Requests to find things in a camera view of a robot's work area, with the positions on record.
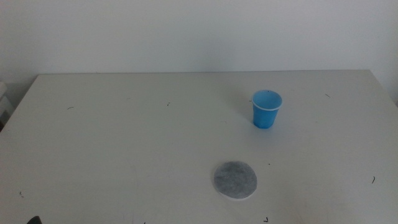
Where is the blue plastic cup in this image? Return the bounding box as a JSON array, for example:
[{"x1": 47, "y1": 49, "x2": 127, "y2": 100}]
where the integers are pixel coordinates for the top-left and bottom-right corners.
[{"x1": 251, "y1": 90, "x2": 284, "y2": 130}]

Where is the round grey felt cup mat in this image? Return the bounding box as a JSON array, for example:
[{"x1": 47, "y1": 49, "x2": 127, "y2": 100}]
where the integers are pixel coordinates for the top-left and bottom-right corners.
[{"x1": 213, "y1": 161, "x2": 258, "y2": 201}]

